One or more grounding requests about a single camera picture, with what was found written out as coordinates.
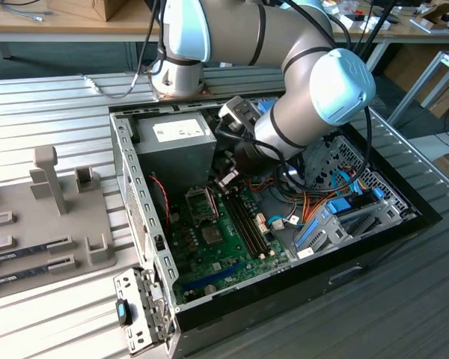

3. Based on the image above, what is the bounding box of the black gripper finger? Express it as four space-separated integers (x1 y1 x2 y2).
214 169 243 193
213 149 236 174

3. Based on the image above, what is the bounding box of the metal socket cover frame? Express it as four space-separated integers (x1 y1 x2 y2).
185 185 220 225

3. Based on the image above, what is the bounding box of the CPU socket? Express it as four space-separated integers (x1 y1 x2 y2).
198 223 227 248

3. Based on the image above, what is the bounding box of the black RAM slot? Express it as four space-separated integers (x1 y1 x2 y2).
233 193 271 257
223 196 262 260
237 191 275 254
227 194 266 258

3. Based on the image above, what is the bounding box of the grey power supply unit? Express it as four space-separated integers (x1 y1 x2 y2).
132 111 218 188

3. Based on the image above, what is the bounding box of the blue drive cage latch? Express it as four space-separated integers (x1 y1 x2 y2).
252 97 278 113

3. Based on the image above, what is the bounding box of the black case fan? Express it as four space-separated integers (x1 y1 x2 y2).
148 171 174 226

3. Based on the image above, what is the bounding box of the green motherboard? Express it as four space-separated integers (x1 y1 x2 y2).
170 186 293 306

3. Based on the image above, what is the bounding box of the black open PC case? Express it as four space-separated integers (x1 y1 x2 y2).
108 88 443 359

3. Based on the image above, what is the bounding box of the blue disk carrier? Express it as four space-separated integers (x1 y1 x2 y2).
327 197 355 216

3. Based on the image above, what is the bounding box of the blue expansion slot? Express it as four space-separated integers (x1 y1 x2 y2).
180 263 243 293

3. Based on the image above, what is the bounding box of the metal disk bay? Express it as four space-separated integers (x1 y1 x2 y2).
295 188 422 263

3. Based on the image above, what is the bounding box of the grey parts rack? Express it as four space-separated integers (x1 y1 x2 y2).
0 144 119 300

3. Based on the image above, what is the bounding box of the black latch with blue button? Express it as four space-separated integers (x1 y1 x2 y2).
114 298 135 327

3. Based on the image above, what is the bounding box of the black stand pole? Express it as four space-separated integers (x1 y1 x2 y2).
358 0 397 72

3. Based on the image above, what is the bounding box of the closed cardboard box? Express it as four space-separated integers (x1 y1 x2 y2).
46 0 130 22

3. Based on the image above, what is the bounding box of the wooden desk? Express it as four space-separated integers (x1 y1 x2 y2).
332 0 449 45
0 0 162 43

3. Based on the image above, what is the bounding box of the open cardboard box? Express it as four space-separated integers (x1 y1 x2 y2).
411 0 449 35

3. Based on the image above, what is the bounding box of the dark RAM stick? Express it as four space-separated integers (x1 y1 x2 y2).
0 264 52 288
0 243 52 263

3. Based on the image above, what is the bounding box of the metal wire locking lever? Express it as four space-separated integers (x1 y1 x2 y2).
207 190 221 221

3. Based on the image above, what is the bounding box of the orange power wire bundle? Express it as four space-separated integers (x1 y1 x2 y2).
246 179 340 227

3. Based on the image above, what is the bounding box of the blue data wire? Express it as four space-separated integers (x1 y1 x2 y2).
331 168 366 197

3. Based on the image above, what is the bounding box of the blue disk bay rail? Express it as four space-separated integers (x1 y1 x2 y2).
296 218 320 250

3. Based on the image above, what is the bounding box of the metal expansion card bracket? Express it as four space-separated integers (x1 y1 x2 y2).
113 267 180 356

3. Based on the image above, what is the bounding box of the grey cable with plug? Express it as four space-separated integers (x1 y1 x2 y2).
80 73 154 100

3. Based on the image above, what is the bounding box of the aluminium profile frame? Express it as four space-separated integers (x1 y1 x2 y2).
387 50 449 128

